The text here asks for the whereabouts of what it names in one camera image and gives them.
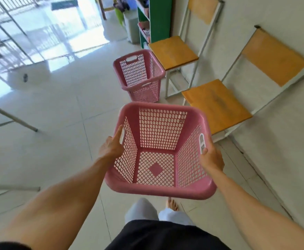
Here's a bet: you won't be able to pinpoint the person's left hand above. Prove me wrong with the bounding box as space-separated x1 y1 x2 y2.
98 124 125 160

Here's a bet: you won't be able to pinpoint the person's left forearm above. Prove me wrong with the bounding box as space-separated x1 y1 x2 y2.
0 155 116 250

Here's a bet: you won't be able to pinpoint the person's right hand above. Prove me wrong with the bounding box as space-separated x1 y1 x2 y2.
199 134 225 176

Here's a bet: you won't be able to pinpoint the person's bare foot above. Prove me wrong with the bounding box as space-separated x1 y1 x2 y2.
166 197 179 212

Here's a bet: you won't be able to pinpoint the yellow wooden metal-frame chair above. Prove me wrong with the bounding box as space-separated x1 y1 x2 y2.
181 25 304 143
148 0 225 99

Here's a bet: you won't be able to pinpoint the large pink laundry basket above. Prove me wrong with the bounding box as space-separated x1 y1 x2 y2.
104 102 217 200

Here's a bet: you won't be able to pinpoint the person's black shirt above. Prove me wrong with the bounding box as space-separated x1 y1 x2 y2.
0 219 232 250

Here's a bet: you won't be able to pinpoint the lime green plastic container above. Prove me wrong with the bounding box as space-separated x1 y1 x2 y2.
115 8 125 26

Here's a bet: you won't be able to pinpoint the green doormat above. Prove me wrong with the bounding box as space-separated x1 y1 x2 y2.
51 0 78 11

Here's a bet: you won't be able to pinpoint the person's grey trousers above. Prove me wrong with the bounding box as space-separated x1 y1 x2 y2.
125 198 196 227

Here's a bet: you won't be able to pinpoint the person's right forearm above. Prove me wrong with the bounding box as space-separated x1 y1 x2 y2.
209 169 304 250

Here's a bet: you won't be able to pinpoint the green shelf unit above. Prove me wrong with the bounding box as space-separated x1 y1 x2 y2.
136 0 173 49

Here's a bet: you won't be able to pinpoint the metal window grille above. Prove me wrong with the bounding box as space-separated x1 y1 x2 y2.
0 0 41 68

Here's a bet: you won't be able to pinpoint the metal table leg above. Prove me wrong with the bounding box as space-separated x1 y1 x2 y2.
0 99 38 132

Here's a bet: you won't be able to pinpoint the small pink laundry basket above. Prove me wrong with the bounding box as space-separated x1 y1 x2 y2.
113 49 166 103

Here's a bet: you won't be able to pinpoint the grey trash bin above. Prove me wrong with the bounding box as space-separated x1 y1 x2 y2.
123 10 141 44

